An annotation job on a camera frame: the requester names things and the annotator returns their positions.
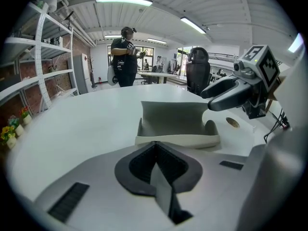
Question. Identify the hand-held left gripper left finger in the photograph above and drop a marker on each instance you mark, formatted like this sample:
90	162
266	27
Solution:
101	201

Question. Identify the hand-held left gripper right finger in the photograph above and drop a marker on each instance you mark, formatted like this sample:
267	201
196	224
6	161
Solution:
211	191

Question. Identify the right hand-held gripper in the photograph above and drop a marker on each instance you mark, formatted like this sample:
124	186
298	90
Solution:
263	64

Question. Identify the white glasses case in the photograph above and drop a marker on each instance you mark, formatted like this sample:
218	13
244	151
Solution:
173	119

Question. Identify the black office chair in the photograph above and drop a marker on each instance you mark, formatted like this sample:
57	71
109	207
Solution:
198	73

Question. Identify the white oval table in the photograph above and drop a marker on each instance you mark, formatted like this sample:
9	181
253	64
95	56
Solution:
157	74

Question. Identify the long ceiling lamp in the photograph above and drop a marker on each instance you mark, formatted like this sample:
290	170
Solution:
112	36
156	41
124	0
296	42
193	25

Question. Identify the pink flowers in white pot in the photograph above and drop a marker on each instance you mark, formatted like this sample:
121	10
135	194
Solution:
16	125

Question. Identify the red flowers in white pot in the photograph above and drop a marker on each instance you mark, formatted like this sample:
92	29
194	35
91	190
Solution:
26	115

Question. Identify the yellow flowers in white pot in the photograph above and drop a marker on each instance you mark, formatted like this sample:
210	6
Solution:
8	135

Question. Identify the red fire extinguisher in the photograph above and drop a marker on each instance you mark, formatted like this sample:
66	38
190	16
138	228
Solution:
99	80

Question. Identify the wooden coat stand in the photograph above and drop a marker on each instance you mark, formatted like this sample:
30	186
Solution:
92	73

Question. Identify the grey metal cabinet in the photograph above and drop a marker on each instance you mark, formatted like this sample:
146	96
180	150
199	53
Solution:
81	73

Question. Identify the white metal shelf rack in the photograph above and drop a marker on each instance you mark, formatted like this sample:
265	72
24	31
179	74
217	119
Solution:
38	47

